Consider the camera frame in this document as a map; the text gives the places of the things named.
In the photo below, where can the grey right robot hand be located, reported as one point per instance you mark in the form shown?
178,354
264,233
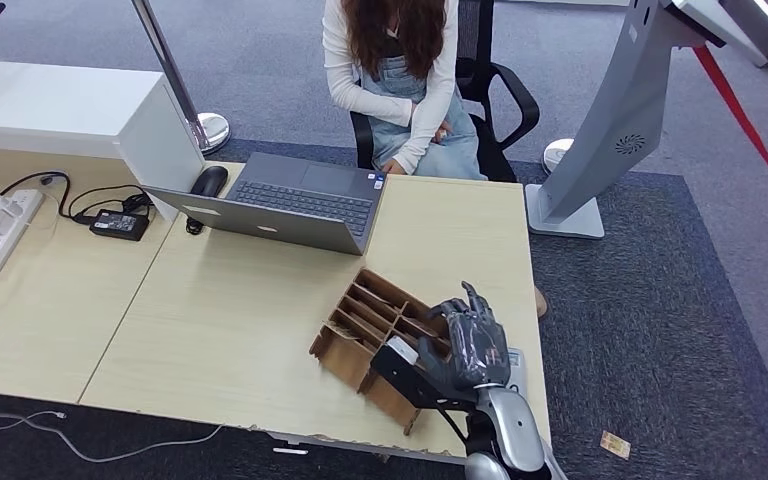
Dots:
477,351

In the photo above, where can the person's right forearm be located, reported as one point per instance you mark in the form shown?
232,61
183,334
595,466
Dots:
364,99

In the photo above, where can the white card reader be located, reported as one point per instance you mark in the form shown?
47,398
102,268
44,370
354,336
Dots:
518,371

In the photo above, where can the person's tan shoe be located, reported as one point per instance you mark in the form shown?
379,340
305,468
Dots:
541,303

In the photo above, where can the golden yellow card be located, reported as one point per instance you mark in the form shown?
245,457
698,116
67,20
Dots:
614,445

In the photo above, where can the person's left hand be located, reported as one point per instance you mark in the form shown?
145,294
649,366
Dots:
394,167

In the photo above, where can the person's hand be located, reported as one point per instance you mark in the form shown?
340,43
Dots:
444,134
394,167

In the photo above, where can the person's right hand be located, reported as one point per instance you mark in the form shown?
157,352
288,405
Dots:
444,134

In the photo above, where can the person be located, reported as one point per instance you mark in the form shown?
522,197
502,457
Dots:
390,86

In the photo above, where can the brown cardboard divider organizer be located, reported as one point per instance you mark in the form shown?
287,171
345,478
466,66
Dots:
371,318

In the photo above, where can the dark blue floor rug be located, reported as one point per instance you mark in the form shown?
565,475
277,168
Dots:
656,298

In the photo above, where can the black office chair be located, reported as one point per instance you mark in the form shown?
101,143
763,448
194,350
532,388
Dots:
496,162

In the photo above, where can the small white bar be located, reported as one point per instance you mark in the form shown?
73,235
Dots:
290,451

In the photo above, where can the white round stanchion base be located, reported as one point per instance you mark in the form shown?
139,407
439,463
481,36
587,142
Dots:
556,154

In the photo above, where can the grey open laptop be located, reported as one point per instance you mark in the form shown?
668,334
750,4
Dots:
304,199

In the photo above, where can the grey kiosk stand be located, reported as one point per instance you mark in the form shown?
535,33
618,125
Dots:
622,112

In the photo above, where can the black computer mouse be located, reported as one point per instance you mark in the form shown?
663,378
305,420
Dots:
210,180

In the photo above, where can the red barrier belt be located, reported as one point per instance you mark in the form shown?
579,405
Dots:
728,95

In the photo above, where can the black laptop power brick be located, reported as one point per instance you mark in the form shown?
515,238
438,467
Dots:
119,225

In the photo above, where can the white cabinet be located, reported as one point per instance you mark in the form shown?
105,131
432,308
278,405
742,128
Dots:
59,106

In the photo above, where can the white power strip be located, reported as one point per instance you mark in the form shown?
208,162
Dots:
0,242

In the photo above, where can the white plug-in charger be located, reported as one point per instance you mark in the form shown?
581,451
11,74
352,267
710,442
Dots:
1,213

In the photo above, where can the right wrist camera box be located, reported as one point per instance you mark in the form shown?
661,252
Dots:
404,378

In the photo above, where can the chrome stanchion post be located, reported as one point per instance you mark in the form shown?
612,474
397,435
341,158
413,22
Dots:
215,129

